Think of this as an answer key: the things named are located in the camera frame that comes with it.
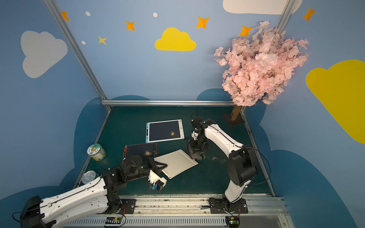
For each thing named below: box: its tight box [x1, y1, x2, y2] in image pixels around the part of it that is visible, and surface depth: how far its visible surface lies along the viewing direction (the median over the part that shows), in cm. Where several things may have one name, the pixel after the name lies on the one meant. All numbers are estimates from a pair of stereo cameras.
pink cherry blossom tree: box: [214, 20, 310, 122], surface depth 74 cm
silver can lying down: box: [81, 170, 97, 184], surface depth 80 cm
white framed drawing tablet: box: [153, 149, 199, 180], surface depth 87 cm
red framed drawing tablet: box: [122, 142, 158, 165], surface depth 98 cm
